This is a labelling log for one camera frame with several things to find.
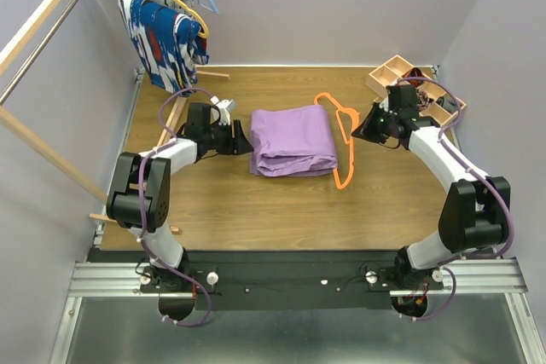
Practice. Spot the blue white patterned garment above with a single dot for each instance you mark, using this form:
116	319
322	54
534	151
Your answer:
167	43

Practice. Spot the red black rolled item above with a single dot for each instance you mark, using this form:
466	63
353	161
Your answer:
414	72

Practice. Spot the patterned rolled item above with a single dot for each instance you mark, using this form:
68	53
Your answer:
424	100

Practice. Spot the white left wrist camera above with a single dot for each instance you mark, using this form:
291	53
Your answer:
222	109

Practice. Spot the black mounting base plate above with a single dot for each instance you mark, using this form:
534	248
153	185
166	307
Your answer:
278	280

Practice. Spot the aluminium rail frame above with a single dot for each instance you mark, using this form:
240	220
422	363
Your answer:
218	205

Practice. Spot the grey rolled item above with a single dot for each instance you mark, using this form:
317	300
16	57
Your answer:
447	103

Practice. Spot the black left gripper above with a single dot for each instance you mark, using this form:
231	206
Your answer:
238	145

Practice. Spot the purple trousers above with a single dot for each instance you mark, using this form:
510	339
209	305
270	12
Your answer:
293	142

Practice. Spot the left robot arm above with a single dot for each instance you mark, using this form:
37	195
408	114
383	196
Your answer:
140	192

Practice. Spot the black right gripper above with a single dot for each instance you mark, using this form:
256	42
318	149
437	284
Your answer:
365	130

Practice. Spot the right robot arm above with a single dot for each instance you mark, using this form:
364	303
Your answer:
475	215

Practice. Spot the wooden compartment tray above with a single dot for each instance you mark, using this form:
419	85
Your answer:
394	69

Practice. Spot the orange plastic hanger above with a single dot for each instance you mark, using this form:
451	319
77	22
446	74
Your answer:
348	139

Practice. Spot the wooden clothes rack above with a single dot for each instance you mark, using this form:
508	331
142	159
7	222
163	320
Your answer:
76	96

